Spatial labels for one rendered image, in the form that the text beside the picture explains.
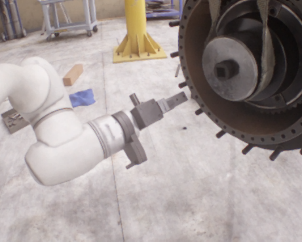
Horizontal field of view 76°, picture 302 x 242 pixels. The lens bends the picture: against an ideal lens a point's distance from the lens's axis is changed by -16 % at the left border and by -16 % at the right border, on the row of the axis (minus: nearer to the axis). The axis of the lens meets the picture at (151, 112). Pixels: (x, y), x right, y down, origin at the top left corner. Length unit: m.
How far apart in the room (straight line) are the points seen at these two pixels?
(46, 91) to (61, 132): 0.08
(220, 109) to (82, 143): 0.39
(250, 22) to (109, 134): 0.38
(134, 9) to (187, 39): 2.36
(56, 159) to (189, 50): 0.44
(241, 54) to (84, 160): 0.36
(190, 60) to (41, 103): 0.41
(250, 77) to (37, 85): 0.41
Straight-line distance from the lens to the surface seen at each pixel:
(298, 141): 0.60
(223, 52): 0.47
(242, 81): 0.46
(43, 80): 0.45
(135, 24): 2.99
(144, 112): 0.47
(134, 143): 0.49
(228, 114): 0.64
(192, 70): 0.65
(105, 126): 0.46
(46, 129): 0.45
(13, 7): 6.30
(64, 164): 0.43
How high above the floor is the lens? 1.03
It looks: 34 degrees down
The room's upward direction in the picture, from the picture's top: 3 degrees counter-clockwise
